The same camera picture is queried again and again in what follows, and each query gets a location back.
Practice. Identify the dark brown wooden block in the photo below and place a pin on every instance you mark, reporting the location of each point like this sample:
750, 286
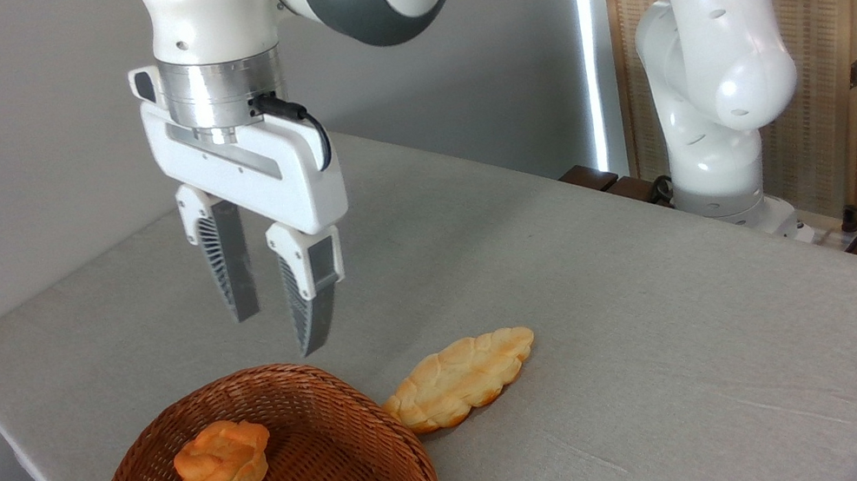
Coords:
589, 177
636, 191

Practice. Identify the small round orange bread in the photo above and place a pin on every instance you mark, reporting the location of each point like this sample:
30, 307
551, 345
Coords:
223, 464

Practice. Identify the grey tablecloth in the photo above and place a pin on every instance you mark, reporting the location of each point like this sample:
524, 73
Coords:
672, 321

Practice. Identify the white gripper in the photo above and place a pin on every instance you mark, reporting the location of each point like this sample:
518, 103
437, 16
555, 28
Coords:
259, 178

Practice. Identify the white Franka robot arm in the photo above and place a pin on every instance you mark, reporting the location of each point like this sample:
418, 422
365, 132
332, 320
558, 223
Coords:
202, 7

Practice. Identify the long braided golden bread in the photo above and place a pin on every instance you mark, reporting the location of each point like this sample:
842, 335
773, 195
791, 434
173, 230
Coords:
461, 376

